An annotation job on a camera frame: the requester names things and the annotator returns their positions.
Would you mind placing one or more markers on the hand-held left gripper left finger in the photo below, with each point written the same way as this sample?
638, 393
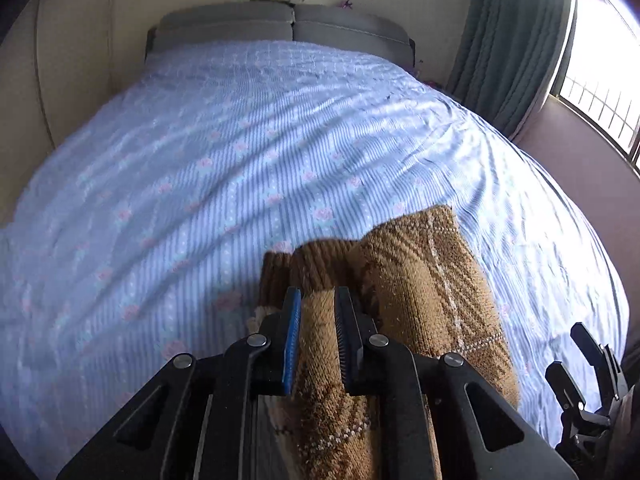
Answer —
292, 345

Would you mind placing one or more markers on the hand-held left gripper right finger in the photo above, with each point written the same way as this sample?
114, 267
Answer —
348, 345

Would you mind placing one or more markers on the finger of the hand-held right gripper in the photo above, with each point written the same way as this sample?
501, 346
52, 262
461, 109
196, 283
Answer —
565, 385
595, 352

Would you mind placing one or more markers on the brown plaid knit sweater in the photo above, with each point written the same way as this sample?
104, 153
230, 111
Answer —
425, 285

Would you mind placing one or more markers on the blue floral bedspread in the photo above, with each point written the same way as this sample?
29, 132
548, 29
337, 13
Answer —
200, 160

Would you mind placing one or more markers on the barred window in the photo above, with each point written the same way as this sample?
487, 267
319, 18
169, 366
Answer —
600, 85

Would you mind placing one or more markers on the grey headboard cushion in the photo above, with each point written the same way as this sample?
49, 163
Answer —
350, 27
225, 25

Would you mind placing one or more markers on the grey-green curtain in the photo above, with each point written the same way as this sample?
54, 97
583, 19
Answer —
505, 45

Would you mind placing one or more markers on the small purple ornament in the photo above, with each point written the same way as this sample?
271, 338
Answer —
345, 4

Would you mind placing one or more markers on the cream wardrobe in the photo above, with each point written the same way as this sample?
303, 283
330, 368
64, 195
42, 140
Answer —
60, 75

